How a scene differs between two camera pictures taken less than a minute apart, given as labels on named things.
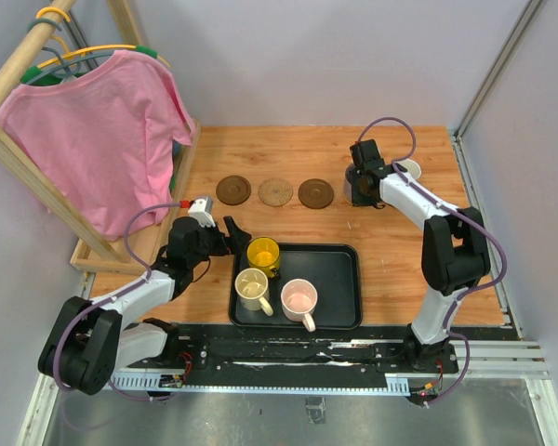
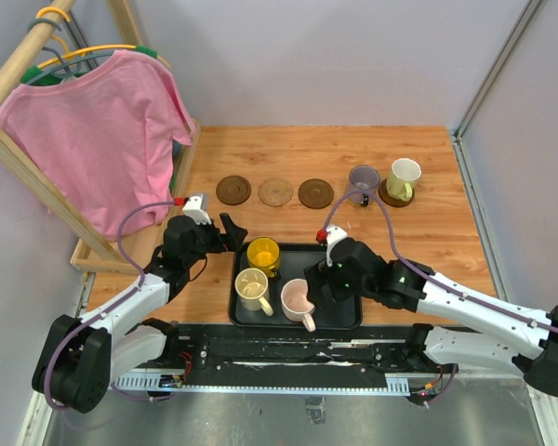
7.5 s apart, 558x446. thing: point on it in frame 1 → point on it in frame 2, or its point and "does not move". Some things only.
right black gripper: [357, 199] → [319, 274]
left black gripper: [233, 244] does not move
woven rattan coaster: [274, 191] does not move
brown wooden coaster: [233, 190] does not move
